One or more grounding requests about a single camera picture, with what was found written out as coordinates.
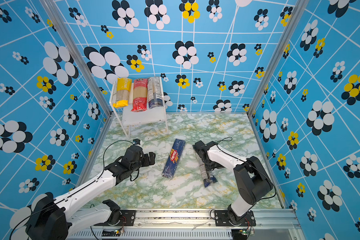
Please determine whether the dark blue spaghetti bag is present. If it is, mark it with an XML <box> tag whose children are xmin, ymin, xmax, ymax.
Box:
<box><xmin>162</xmin><ymin>139</ymin><xmax>186</xmax><ymax>179</ymax></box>

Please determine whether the clear noodle bag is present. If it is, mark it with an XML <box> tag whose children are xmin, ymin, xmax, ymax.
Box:
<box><xmin>147</xmin><ymin>77</ymin><xmax>164</xmax><ymax>109</ymax></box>
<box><xmin>197</xmin><ymin>156</ymin><xmax>218</xmax><ymax>188</ymax></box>

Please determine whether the red spaghetti bag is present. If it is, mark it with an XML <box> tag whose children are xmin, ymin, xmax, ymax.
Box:
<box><xmin>132</xmin><ymin>79</ymin><xmax>148</xmax><ymax>112</ymax></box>

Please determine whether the yellow spaghetti bag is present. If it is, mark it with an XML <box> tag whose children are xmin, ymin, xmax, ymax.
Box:
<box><xmin>112</xmin><ymin>78</ymin><xmax>132</xmax><ymax>108</ymax></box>

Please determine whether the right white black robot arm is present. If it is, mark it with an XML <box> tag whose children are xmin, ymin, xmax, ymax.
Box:
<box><xmin>193</xmin><ymin>141</ymin><xmax>274</xmax><ymax>226</ymax></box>

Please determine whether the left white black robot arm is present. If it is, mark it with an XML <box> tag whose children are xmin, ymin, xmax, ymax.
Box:
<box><xmin>25</xmin><ymin>145</ymin><xmax>156</xmax><ymax>240</ymax></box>

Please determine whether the white two-tier metal shelf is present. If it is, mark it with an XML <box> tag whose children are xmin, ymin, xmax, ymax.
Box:
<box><xmin>109</xmin><ymin>81</ymin><xmax>169</xmax><ymax>139</ymax></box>

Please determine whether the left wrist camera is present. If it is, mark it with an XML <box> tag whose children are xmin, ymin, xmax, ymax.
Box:
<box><xmin>133</xmin><ymin>139</ymin><xmax>141</xmax><ymax>146</ymax></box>

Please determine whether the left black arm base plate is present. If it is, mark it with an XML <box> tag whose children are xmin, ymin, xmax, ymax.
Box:
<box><xmin>107</xmin><ymin>210</ymin><xmax>137</xmax><ymax>227</ymax></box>

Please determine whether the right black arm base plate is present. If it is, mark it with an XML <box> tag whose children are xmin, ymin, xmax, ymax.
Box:
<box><xmin>212</xmin><ymin>210</ymin><xmax>257</xmax><ymax>228</ymax></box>

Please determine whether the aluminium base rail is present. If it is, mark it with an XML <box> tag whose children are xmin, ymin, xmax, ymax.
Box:
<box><xmin>67</xmin><ymin>209</ymin><xmax>305</xmax><ymax>240</ymax></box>

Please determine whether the left aluminium corner post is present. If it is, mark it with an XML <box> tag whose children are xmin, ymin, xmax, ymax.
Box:
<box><xmin>40</xmin><ymin>1</ymin><xmax>112</xmax><ymax>118</ymax></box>

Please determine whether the aluminium corner post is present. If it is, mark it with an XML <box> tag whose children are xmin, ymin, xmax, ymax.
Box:
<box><xmin>247</xmin><ymin>0</ymin><xmax>309</xmax><ymax>117</ymax></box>
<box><xmin>40</xmin><ymin>1</ymin><xmax>112</xmax><ymax>118</ymax></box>

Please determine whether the right aluminium corner post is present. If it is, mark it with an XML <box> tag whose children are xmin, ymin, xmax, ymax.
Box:
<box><xmin>247</xmin><ymin>0</ymin><xmax>309</xmax><ymax>117</ymax></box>

